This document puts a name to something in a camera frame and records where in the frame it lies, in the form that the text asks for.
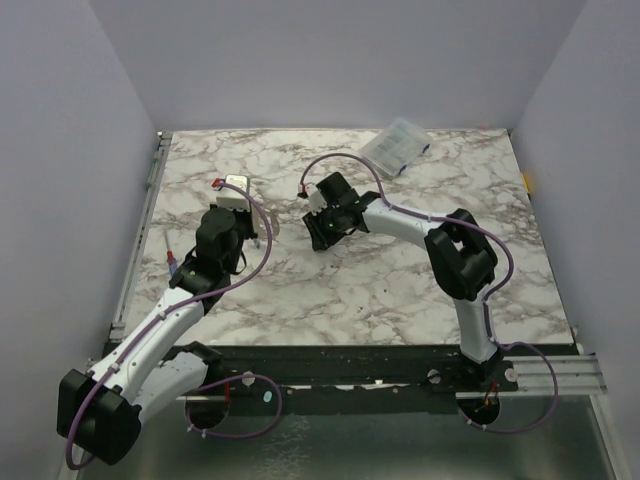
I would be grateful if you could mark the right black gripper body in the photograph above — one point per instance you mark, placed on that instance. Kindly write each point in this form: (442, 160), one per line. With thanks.
(318, 232)

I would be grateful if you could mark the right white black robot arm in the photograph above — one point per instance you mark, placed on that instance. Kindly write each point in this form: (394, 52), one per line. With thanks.
(461, 258)

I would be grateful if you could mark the red blue screwdriver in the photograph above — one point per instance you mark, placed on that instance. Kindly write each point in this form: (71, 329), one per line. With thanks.
(170, 258)

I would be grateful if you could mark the aluminium side rail left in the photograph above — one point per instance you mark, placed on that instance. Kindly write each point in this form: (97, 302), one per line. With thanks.
(117, 329)

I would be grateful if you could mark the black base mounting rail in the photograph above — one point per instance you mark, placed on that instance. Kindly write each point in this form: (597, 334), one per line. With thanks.
(345, 380)

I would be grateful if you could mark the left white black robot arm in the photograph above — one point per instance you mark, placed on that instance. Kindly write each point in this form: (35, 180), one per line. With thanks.
(102, 410)

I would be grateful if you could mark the yellow tag on wall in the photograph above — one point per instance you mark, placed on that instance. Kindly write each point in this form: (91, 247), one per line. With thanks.
(527, 183)

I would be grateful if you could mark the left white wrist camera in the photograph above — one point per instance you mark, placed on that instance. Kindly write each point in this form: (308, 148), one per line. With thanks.
(231, 192)

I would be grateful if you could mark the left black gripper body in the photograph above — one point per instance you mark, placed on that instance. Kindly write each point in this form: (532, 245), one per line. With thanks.
(244, 226)

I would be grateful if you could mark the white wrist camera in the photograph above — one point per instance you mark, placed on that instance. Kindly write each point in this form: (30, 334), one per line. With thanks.
(231, 192)
(313, 196)

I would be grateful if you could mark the clear plastic organizer box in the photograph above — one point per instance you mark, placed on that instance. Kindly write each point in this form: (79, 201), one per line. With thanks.
(396, 147)

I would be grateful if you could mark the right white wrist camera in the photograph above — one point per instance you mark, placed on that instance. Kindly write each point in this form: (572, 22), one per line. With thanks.
(313, 196)

